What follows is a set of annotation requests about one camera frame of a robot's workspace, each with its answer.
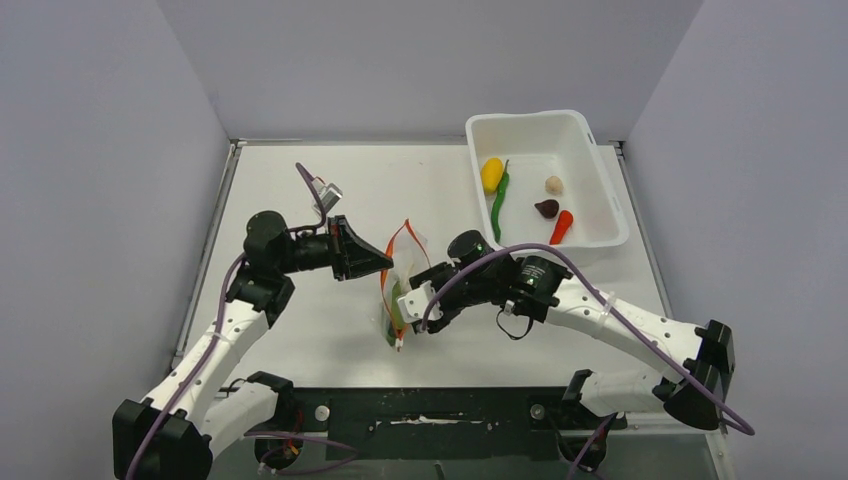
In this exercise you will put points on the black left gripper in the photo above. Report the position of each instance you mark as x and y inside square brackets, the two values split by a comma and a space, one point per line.
[348, 254]

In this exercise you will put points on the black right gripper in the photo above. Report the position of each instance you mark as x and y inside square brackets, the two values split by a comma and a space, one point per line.
[434, 275]

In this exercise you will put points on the clear orange zip bag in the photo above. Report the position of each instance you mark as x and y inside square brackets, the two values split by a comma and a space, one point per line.
[408, 249]

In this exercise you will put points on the green leafy vegetable toy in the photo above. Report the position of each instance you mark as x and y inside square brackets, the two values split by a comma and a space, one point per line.
[393, 325]

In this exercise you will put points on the yellow corn toy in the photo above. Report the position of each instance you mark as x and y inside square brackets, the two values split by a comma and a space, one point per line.
[491, 174]

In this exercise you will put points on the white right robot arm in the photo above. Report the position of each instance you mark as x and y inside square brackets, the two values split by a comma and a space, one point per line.
[688, 368]

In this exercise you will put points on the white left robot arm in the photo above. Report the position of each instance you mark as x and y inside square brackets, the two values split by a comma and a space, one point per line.
[199, 371]

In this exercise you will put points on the orange carrot toy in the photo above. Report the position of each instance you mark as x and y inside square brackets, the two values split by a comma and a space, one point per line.
[563, 224]

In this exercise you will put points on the brown mushroom toy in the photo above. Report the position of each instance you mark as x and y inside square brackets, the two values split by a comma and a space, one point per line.
[548, 209]

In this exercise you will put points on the green chili pepper toy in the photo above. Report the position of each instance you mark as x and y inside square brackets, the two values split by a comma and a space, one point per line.
[500, 194]

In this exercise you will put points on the beige garlic bulb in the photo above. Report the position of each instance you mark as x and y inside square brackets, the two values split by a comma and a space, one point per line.
[554, 186]

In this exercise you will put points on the white plastic bin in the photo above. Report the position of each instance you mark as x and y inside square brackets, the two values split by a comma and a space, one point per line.
[540, 178]

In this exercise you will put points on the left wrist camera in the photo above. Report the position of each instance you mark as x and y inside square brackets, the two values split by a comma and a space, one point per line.
[329, 194]

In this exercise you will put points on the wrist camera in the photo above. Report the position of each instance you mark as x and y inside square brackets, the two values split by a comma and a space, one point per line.
[413, 305]
[329, 194]

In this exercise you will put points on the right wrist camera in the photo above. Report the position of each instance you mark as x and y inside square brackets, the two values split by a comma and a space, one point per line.
[413, 305]

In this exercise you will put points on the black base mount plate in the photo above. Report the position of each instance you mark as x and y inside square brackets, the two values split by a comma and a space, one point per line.
[462, 423]

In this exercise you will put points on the aluminium table frame rail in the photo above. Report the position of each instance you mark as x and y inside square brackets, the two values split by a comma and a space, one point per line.
[538, 423]

